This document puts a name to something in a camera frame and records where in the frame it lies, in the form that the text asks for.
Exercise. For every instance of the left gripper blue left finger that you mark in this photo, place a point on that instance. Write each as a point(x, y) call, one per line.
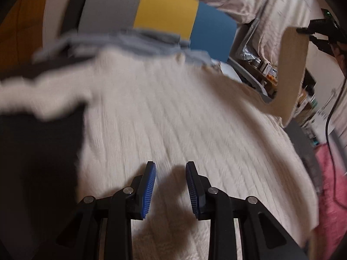
point(101, 228)

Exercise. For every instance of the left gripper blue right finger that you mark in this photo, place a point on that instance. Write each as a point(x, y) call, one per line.
point(262, 236)

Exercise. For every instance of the cream knit sweater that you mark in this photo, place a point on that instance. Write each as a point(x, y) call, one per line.
point(167, 110)

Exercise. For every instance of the person right hand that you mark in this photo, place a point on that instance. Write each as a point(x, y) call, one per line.
point(339, 51)

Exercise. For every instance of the wooden desk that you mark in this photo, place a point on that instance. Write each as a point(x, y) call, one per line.
point(268, 77)

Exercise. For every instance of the pink patterned curtain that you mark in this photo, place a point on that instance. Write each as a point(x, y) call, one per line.
point(274, 17)

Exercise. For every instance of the grey blue garment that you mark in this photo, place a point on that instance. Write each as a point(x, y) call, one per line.
point(142, 42)

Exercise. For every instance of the grey yellow blue chair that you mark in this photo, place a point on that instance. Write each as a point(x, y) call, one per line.
point(200, 26)

